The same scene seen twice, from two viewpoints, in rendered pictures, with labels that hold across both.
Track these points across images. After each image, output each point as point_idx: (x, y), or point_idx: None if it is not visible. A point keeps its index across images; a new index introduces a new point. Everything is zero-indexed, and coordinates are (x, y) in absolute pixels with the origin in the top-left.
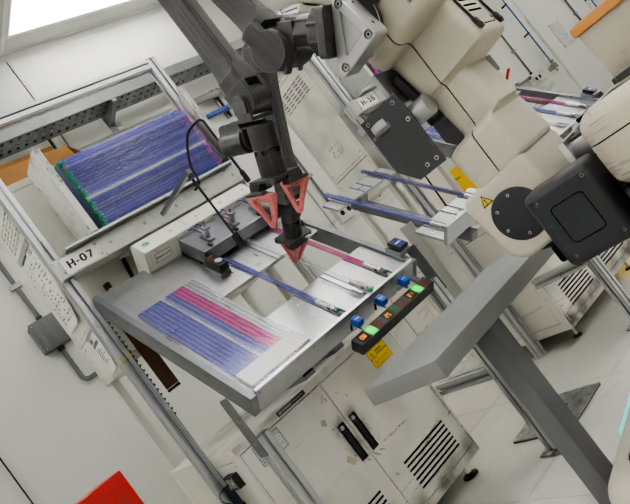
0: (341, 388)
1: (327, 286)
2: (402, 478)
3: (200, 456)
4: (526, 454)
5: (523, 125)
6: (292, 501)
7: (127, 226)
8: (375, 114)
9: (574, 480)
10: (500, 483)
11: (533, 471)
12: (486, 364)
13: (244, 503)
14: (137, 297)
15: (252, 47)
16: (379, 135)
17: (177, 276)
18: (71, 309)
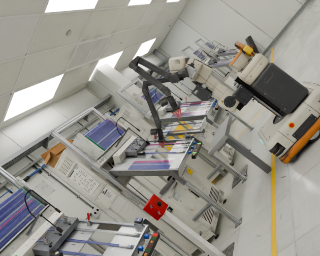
0: None
1: (176, 149)
2: None
3: None
4: (237, 186)
5: (223, 86)
6: (187, 208)
7: (108, 151)
8: (194, 89)
9: (254, 178)
10: (234, 194)
11: (242, 186)
12: (220, 162)
13: None
14: (122, 167)
15: (169, 78)
16: (196, 93)
17: (130, 160)
18: (96, 181)
